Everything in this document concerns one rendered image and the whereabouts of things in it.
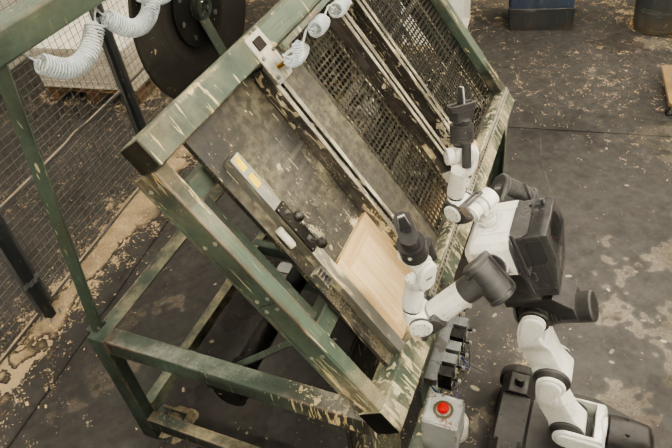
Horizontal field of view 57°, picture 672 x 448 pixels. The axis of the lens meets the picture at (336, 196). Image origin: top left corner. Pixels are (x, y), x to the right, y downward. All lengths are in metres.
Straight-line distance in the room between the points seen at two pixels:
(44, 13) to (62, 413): 2.33
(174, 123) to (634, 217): 3.21
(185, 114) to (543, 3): 4.94
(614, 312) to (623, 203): 0.94
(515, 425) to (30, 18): 2.47
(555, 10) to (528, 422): 4.30
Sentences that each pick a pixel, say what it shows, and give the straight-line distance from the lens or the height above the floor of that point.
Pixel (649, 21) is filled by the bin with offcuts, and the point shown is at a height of 0.13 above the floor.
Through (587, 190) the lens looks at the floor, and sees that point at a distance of 4.52.
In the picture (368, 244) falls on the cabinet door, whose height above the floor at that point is 1.16.
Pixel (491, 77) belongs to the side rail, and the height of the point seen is 1.00.
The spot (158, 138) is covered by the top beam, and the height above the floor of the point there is 1.90.
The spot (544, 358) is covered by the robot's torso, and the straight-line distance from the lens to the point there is 2.59.
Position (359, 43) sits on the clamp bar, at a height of 1.63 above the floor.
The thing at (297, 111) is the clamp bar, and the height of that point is 1.66.
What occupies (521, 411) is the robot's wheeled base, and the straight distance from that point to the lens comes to 3.10.
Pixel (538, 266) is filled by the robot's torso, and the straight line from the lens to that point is 2.15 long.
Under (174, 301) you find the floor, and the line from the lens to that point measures 4.02.
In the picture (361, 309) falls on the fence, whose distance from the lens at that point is 2.25.
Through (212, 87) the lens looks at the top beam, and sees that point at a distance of 2.00.
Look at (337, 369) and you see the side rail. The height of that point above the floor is 1.09.
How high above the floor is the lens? 2.82
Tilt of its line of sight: 39 degrees down
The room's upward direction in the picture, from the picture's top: 8 degrees counter-clockwise
